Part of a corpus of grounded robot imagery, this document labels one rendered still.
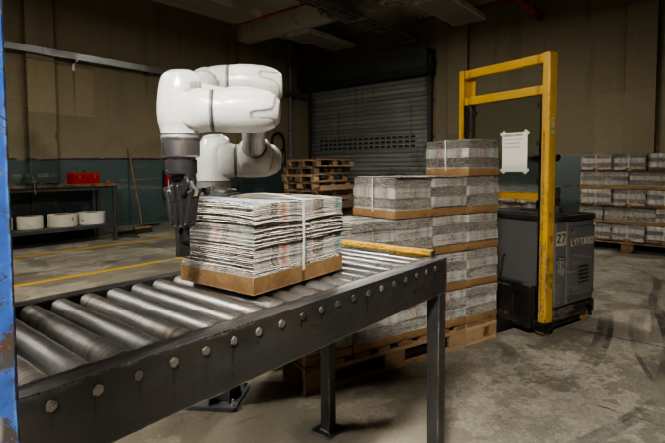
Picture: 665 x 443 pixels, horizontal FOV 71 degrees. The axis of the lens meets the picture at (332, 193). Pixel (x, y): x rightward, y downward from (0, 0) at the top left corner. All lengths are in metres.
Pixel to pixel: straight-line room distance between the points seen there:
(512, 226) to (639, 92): 5.41
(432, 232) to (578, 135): 6.33
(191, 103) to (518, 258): 2.91
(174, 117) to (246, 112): 0.16
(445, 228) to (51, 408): 2.37
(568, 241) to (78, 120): 7.41
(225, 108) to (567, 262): 2.93
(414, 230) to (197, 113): 1.78
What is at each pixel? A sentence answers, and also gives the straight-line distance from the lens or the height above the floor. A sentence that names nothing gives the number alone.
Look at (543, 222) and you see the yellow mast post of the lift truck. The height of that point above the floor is 0.76.
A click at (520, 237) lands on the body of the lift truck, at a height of 0.61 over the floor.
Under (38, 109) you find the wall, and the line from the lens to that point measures 8.46.
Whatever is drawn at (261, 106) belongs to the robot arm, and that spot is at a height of 1.26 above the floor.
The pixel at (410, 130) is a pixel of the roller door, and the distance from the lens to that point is 10.04.
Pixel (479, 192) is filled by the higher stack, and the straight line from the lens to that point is 3.05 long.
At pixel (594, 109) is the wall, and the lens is 8.89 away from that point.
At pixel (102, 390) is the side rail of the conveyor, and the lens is 0.85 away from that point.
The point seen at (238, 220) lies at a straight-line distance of 1.17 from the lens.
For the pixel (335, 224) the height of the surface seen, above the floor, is 0.94.
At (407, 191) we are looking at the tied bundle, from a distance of 2.62.
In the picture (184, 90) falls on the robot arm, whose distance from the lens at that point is 1.16.
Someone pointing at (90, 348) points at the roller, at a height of 0.79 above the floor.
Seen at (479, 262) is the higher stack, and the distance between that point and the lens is 3.12.
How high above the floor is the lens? 1.11
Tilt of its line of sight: 3 degrees down
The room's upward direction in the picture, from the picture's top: straight up
